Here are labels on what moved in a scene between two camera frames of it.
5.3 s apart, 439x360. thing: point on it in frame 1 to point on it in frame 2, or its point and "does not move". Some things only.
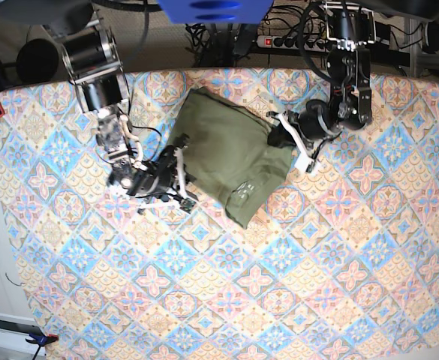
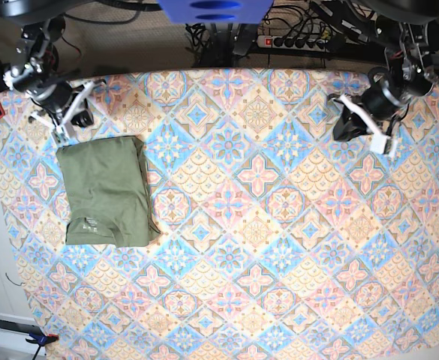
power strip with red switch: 311,44 does not move
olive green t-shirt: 228,154 to 106,190
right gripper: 311,128 to 375,109
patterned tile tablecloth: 356,259 does not move
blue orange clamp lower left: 41,340 does not move
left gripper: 167,178 to 64,103
